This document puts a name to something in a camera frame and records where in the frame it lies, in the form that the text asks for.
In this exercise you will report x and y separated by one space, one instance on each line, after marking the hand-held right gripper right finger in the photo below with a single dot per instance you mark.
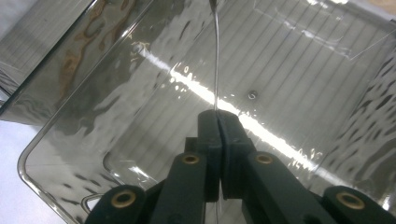
233 149

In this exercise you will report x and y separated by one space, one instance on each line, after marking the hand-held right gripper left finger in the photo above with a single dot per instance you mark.
210 149

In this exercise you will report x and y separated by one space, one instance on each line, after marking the grey transparent plastic bin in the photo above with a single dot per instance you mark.
295 77
31 56

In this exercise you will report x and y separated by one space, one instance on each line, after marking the white table mat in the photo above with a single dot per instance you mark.
18 193

